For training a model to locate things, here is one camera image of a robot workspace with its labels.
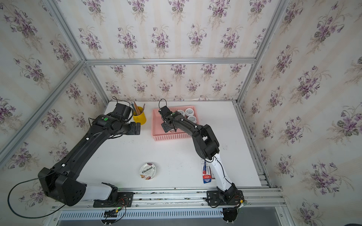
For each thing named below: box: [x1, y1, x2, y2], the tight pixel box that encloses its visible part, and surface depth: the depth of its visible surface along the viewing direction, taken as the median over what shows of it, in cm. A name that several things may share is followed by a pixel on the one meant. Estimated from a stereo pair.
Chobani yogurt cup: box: [139, 162, 157, 181], surface depth 80 cm
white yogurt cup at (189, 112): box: [184, 107, 195, 117], surface depth 106 cm
